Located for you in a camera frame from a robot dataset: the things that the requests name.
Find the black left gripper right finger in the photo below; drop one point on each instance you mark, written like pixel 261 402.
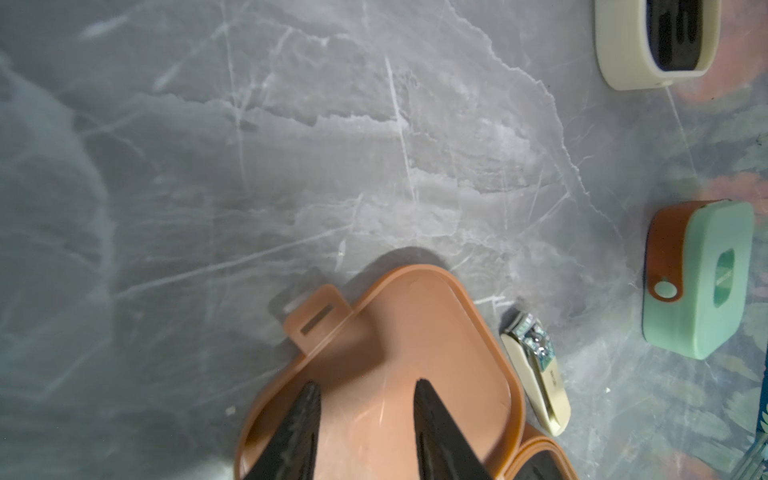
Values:
pixel 442 450

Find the cream nail clipper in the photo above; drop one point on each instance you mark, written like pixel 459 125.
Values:
pixel 530 350

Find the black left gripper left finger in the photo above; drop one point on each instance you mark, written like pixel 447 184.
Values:
pixel 291 452

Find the mint green clipper case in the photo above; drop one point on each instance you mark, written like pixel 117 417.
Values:
pixel 697 263

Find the brown clipper case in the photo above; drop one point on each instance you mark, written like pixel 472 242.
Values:
pixel 417 322

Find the cream clipper case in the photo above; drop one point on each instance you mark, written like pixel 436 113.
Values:
pixel 645 44

